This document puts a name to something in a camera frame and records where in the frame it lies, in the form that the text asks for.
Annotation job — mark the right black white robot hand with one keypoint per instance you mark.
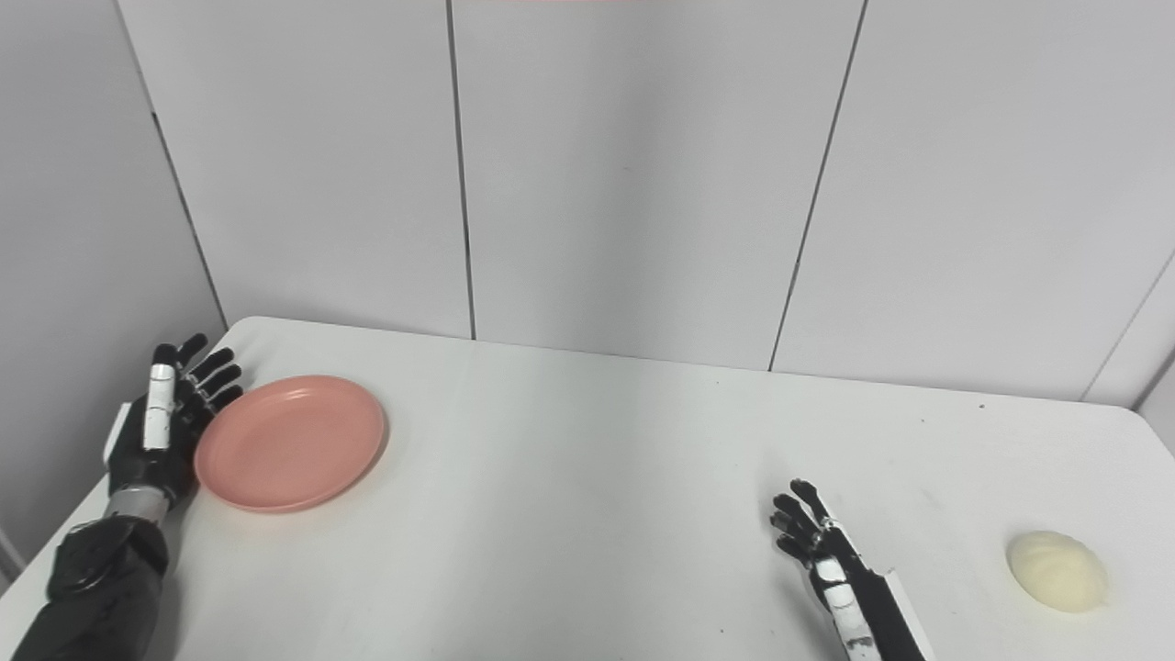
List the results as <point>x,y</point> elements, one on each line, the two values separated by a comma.
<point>849,588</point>

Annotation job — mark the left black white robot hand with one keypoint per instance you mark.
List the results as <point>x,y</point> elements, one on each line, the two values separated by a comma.
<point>156,450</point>

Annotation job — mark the pink round plate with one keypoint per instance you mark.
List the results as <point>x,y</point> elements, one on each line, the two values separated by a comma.
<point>290,442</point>

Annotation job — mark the white steamed bun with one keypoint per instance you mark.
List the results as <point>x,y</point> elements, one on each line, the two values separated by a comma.
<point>1057,570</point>

